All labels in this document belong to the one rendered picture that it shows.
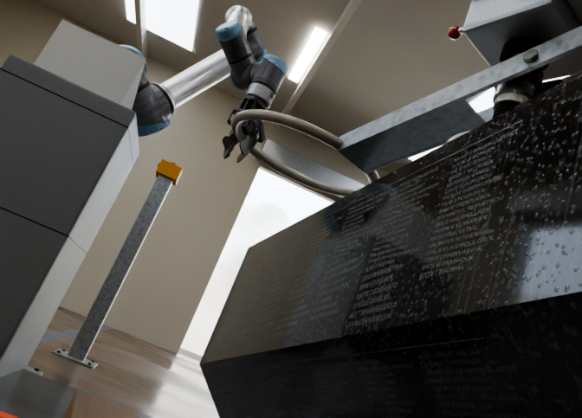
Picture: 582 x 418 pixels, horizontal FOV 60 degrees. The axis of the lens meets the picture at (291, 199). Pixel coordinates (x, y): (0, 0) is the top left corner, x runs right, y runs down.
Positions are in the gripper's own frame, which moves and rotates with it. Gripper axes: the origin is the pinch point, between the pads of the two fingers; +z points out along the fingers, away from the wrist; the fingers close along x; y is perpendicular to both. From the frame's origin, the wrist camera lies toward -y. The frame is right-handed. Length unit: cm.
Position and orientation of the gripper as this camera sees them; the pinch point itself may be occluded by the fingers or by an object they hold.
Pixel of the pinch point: (233, 157)
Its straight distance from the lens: 163.1
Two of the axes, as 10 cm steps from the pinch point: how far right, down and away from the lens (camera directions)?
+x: 8.7, 2.7, -4.2
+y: -3.0, -3.9, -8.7
